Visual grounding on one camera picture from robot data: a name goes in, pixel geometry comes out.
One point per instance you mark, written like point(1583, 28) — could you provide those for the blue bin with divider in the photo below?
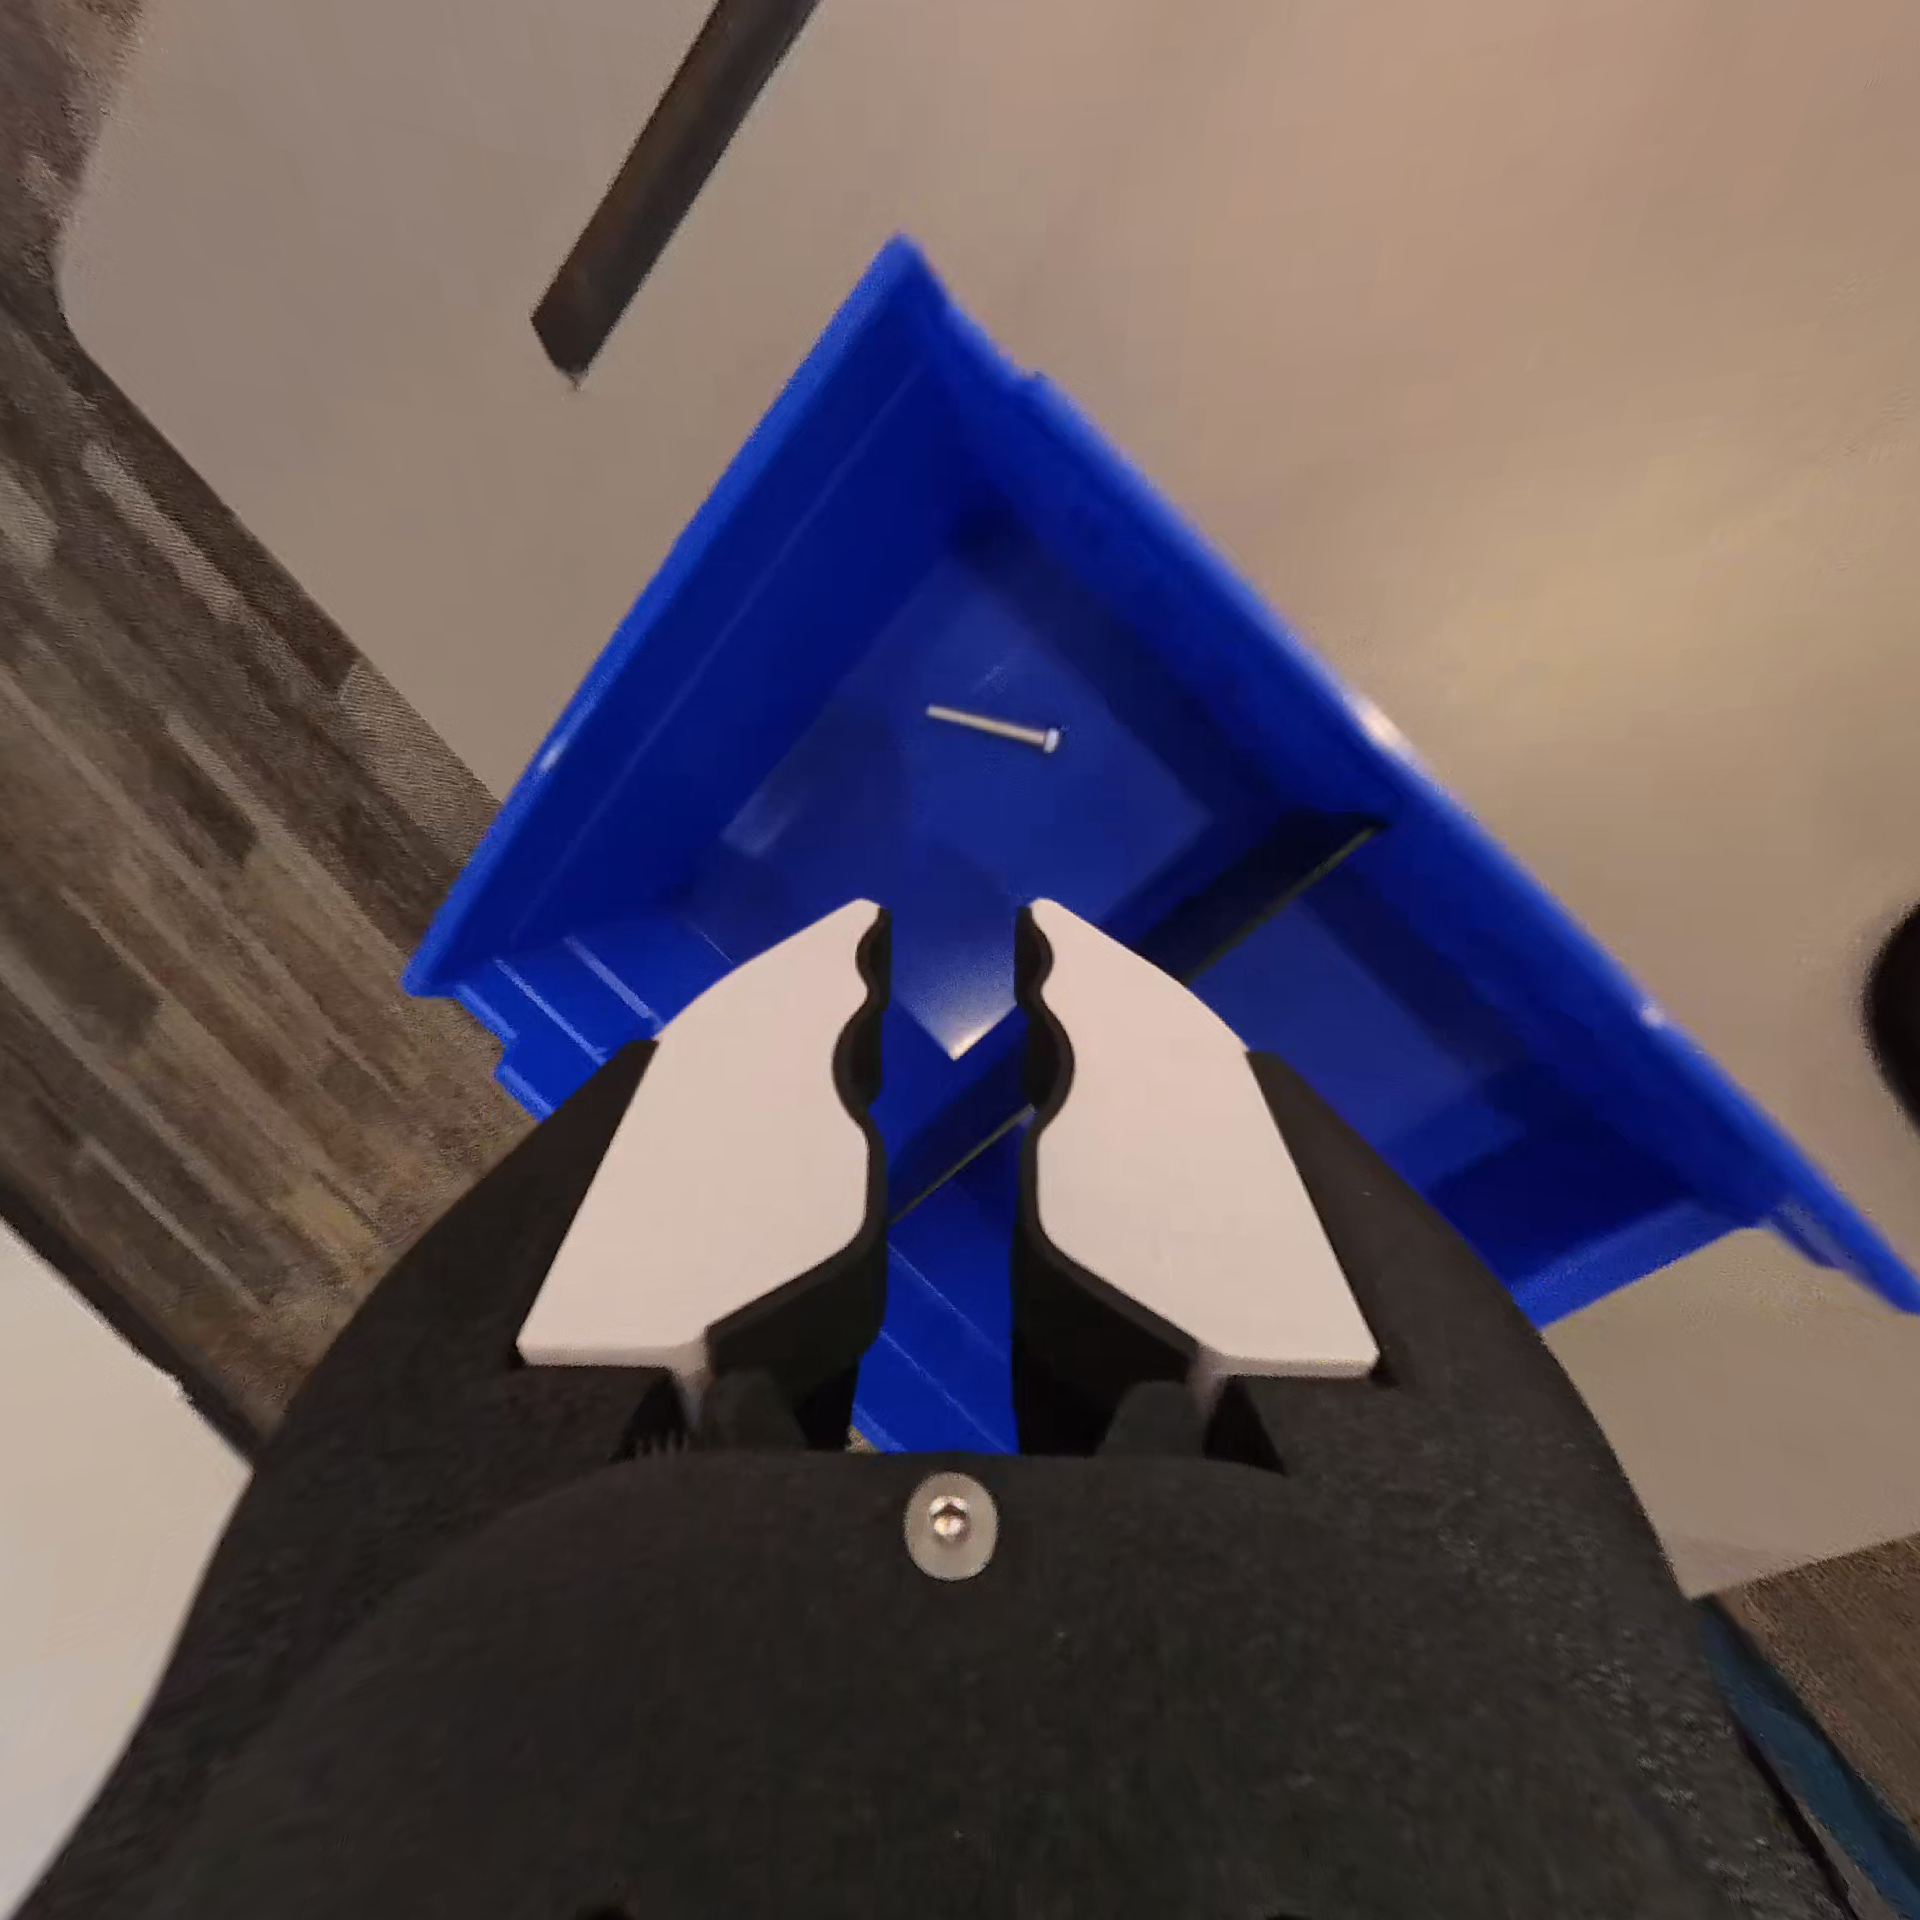
point(1199, 676)

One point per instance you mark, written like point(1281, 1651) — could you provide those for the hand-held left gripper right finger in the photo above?
point(1185, 1186)

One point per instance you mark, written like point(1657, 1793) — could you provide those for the silver bolt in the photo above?
point(991, 728)

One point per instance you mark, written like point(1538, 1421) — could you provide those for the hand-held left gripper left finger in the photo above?
point(704, 1170)

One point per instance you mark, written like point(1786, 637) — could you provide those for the grey desk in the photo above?
point(1425, 377)

